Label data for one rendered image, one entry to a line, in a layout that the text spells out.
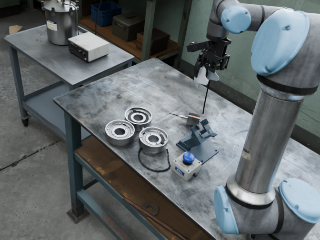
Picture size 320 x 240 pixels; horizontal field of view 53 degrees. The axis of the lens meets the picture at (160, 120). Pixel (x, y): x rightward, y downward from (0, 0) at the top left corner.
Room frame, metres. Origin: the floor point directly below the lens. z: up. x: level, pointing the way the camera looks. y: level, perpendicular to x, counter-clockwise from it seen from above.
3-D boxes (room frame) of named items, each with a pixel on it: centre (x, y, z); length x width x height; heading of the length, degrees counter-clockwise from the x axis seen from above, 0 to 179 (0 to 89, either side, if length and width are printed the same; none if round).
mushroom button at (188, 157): (0.75, -0.11, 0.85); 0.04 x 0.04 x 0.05
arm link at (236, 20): (0.95, -0.18, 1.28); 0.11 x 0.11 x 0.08; 11
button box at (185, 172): (0.75, -0.12, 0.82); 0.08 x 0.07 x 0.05; 53
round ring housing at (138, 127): (0.95, 0.08, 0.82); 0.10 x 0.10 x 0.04
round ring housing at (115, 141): (0.86, 0.14, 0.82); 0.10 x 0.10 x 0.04
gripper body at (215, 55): (1.03, -0.15, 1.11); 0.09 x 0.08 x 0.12; 47
